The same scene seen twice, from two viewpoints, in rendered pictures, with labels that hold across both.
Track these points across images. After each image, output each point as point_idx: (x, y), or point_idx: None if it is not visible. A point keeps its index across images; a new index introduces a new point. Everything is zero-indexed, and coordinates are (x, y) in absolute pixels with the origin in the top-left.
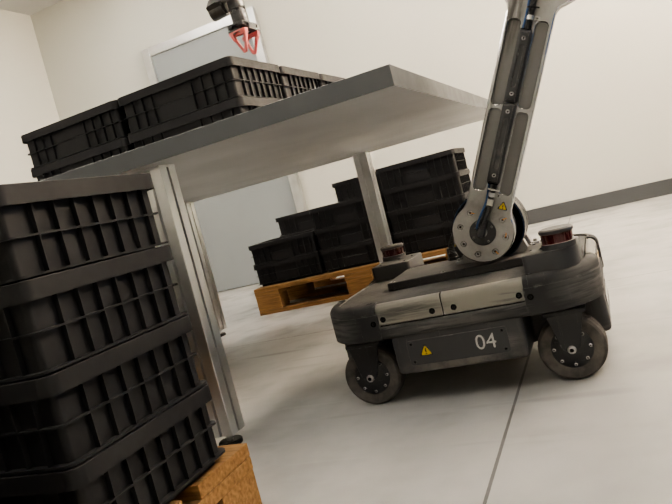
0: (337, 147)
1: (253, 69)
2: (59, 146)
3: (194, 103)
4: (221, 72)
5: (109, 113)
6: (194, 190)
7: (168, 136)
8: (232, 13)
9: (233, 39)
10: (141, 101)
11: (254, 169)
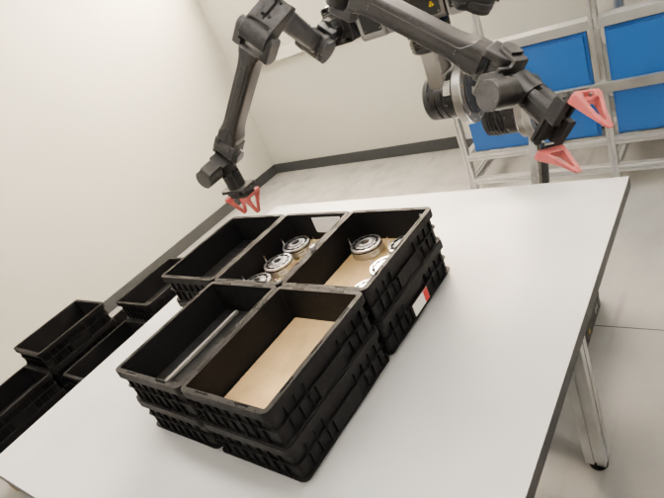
0: None
1: (392, 216)
2: (317, 386)
3: (418, 259)
4: (429, 222)
5: (359, 310)
6: None
7: (404, 301)
8: (235, 175)
9: (250, 202)
10: (383, 280)
11: None
